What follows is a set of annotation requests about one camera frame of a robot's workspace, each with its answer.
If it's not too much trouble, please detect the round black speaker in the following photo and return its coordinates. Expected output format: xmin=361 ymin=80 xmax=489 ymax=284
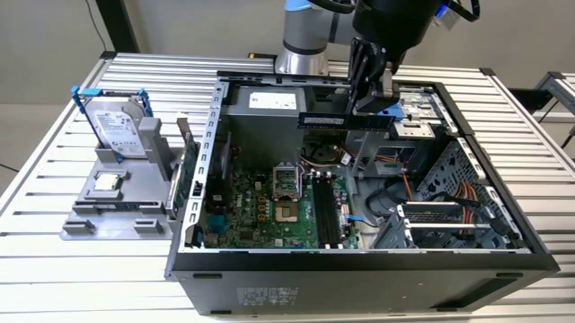
xmin=308 ymin=143 xmax=342 ymax=163

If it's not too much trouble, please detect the silver metal disk bay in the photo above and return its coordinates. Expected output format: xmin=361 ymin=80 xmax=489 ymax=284
xmin=348 ymin=83 xmax=454 ymax=176

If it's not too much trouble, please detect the grey perforated drive cage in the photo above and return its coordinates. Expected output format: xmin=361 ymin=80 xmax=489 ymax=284
xmin=372 ymin=201 xmax=494 ymax=250

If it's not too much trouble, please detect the green motherboard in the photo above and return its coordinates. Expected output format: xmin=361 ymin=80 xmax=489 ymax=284
xmin=204 ymin=171 xmax=362 ymax=250

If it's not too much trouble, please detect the thin orange wire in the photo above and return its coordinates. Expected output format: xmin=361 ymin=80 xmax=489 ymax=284
xmin=400 ymin=168 xmax=413 ymax=203

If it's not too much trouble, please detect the black frame post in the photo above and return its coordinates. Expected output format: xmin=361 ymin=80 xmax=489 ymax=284
xmin=92 ymin=0 xmax=141 ymax=55

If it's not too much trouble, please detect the thin wire locking lever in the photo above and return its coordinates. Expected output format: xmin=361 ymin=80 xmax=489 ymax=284
xmin=294 ymin=166 xmax=310 ymax=201

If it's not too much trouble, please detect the metal socket cover frame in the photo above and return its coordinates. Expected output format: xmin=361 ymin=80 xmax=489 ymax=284
xmin=272 ymin=162 xmax=301 ymax=200

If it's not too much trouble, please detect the grey plastic parts rack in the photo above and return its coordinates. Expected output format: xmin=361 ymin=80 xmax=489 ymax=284
xmin=60 ymin=117 xmax=188 ymax=242

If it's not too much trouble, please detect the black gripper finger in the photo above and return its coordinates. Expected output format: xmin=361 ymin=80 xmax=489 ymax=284
xmin=356 ymin=42 xmax=398 ymax=115
xmin=345 ymin=37 xmax=369 ymax=115

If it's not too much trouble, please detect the black PC case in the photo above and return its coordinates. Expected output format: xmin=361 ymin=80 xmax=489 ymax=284
xmin=164 ymin=69 xmax=561 ymax=316

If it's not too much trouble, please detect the hard disk in blue carrier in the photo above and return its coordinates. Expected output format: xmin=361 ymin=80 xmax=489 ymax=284
xmin=70 ymin=86 xmax=154 ymax=163

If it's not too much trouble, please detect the CPU socket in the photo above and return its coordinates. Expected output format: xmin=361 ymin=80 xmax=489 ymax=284
xmin=273 ymin=201 xmax=301 ymax=223

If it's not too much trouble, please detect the silver CPU chip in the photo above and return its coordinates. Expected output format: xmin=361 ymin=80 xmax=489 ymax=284
xmin=92 ymin=174 xmax=122 ymax=193

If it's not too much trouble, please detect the black cable with blue plug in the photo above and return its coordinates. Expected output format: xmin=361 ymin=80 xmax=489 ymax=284
xmin=432 ymin=0 xmax=485 ymax=32

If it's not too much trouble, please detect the orange yellow red wire bundle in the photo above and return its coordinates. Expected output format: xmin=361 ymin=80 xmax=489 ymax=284
xmin=450 ymin=180 xmax=480 ymax=227

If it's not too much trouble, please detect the grey power supply unit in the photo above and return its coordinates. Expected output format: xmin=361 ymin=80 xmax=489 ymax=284
xmin=218 ymin=85 xmax=309 ymax=170

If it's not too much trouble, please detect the metal slat side table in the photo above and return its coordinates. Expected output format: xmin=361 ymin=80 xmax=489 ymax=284
xmin=532 ymin=70 xmax=575 ymax=149

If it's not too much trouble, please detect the green graphics card metal bracket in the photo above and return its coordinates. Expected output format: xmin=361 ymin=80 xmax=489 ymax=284
xmin=164 ymin=116 xmax=201 ymax=220

